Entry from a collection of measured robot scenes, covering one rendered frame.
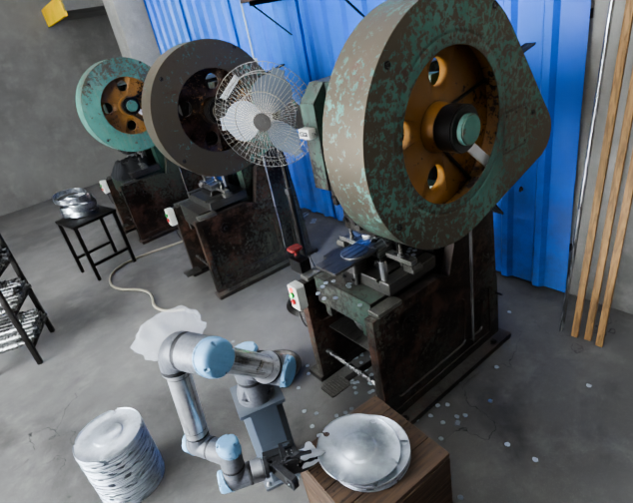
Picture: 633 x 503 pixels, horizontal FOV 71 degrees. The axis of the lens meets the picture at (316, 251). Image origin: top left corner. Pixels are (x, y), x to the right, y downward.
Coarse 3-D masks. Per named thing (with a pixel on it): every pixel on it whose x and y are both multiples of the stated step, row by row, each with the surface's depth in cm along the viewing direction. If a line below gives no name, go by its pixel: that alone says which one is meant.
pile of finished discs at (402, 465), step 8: (376, 416) 168; (392, 424) 164; (400, 432) 160; (400, 440) 157; (408, 440) 157; (400, 448) 154; (408, 448) 154; (400, 456) 152; (408, 456) 150; (400, 464) 149; (408, 464) 151; (392, 472) 147; (400, 472) 146; (384, 480) 145; (392, 480) 145; (352, 488) 147; (360, 488) 145; (368, 488) 145; (376, 488) 144; (384, 488) 145
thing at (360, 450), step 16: (352, 416) 168; (368, 416) 167; (336, 432) 162; (352, 432) 161; (368, 432) 160; (384, 432) 160; (320, 448) 156; (336, 448) 156; (352, 448) 154; (368, 448) 154; (384, 448) 154; (320, 464) 150; (336, 464) 150; (352, 464) 150; (368, 464) 149; (384, 464) 148; (352, 480) 144; (368, 480) 144
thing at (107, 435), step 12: (120, 408) 208; (132, 408) 206; (96, 420) 204; (108, 420) 203; (120, 420) 201; (132, 420) 200; (84, 432) 199; (96, 432) 197; (108, 432) 195; (120, 432) 194; (132, 432) 194; (84, 444) 193; (96, 444) 191; (108, 444) 190; (120, 444) 189; (84, 456) 187; (96, 456) 185; (108, 456) 184
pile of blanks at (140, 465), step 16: (144, 432) 198; (128, 448) 188; (144, 448) 197; (80, 464) 187; (96, 464) 183; (112, 464) 185; (128, 464) 189; (144, 464) 196; (160, 464) 207; (96, 480) 188; (112, 480) 188; (128, 480) 192; (144, 480) 196; (160, 480) 205; (112, 496) 194; (128, 496) 194; (144, 496) 200
